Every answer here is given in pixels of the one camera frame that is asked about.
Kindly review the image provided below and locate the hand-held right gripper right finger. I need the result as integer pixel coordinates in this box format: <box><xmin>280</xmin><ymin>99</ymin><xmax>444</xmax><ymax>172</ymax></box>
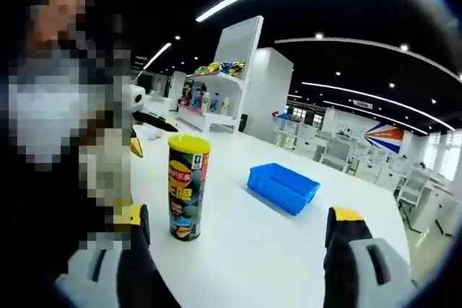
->
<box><xmin>323</xmin><ymin>206</ymin><xmax>418</xmax><ymax>308</ymax></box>

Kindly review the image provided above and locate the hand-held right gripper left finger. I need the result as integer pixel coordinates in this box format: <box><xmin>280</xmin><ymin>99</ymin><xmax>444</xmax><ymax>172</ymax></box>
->
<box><xmin>54</xmin><ymin>203</ymin><xmax>182</xmax><ymax>308</ymax></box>

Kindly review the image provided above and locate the yellow container lid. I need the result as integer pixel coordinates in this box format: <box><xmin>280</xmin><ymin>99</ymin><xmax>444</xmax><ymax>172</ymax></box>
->
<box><xmin>167</xmin><ymin>133</ymin><xmax>214</xmax><ymax>154</ymax></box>

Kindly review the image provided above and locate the black chip container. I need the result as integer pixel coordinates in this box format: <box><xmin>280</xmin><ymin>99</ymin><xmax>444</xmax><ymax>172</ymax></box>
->
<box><xmin>167</xmin><ymin>147</ymin><xmax>212</xmax><ymax>240</ymax></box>

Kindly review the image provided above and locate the blue plastic box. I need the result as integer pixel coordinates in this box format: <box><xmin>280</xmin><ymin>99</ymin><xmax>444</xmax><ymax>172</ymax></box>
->
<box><xmin>247</xmin><ymin>162</ymin><xmax>321</xmax><ymax>218</ymax></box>

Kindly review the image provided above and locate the straight ceiling light strip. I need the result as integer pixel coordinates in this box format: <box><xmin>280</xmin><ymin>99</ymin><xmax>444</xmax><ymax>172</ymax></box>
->
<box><xmin>142</xmin><ymin>43</ymin><xmax>173</xmax><ymax>71</ymax></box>

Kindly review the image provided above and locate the row of colourful bottles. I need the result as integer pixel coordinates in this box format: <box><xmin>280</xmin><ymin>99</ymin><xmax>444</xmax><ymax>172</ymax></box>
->
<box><xmin>186</xmin><ymin>84</ymin><xmax>232</xmax><ymax>114</ymax></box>

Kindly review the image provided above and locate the pile of colourful snack packets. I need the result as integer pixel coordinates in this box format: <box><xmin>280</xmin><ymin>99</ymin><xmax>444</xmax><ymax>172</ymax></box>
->
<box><xmin>194</xmin><ymin>61</ymin><xmax>246</xmax><ymax>78</ymax></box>

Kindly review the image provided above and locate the group of white shelving racks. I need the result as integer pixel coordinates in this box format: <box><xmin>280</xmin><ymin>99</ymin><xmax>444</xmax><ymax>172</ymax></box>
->
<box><xmin>272</xmin><ymin>113</ymin><xmax>458</xmax><ymax>237</ymax></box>

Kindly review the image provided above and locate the person's black clothed torso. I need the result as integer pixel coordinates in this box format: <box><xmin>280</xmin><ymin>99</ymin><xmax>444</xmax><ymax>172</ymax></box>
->
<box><xmin>0</xmin><ymin>134</ymin><xmax>134</xmax><ymax>287</ymax></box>

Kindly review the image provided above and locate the white display shelf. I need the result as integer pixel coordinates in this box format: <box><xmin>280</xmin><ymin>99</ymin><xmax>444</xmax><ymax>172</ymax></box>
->
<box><xmin>176</xmin><ymin>15</ymin><xmax>264</xmax><ymax>134</ymax></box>

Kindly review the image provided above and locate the white square pillar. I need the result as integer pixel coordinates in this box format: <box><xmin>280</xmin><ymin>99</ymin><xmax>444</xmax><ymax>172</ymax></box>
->
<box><xmin>237</xmin><ymin>47</ymin><xmax>294</xmax><ymax>139</ymax></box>

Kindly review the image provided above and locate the red and blue wall poster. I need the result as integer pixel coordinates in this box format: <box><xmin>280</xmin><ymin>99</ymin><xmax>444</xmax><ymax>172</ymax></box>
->
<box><xmin>364</xmin><ymin>123</ymin><xmax>404</xmax><ymax>154</ymax></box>

